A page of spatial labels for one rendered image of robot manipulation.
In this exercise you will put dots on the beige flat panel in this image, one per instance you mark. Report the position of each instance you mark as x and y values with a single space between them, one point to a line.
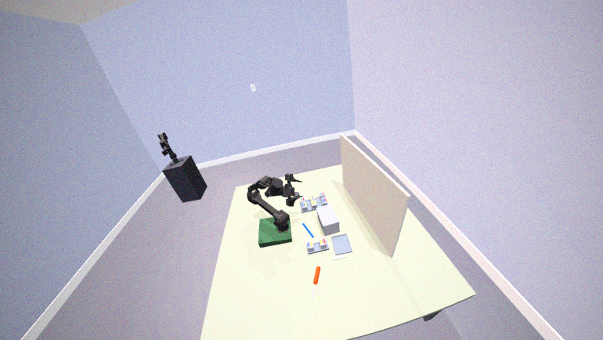
379 197

